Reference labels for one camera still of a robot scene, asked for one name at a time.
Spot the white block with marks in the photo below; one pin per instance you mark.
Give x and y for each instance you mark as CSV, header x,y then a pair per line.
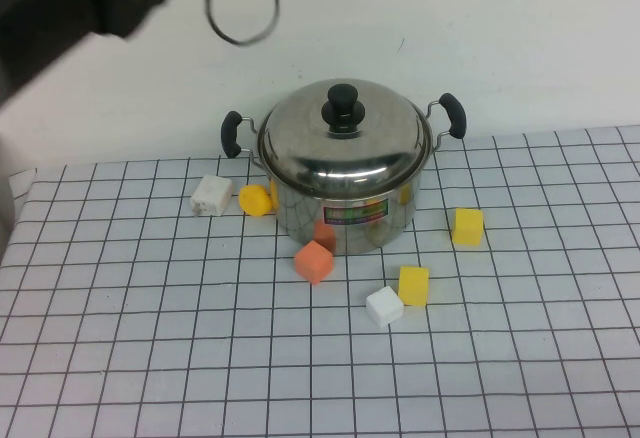
x,y
212,195

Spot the stainless steel lid black knob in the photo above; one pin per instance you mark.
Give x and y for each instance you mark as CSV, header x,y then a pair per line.
x,y
310,148

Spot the yellow foam cube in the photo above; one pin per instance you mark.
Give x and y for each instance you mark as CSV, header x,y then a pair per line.
x,y
413,286
467,227

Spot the blurry grey rounded object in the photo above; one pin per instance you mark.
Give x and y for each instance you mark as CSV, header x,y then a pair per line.
x,y
4,193

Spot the white foam cube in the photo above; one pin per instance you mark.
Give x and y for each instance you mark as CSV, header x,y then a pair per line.
x,y
384,307

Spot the white black-grid tablecloth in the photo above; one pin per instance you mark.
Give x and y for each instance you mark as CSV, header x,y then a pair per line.
x,y
500,358

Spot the orange foam cube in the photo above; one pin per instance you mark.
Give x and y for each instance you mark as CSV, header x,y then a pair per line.
x,y
313,263

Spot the yellow cylinder block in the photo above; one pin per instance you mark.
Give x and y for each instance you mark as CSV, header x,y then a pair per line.
x,y
255,201

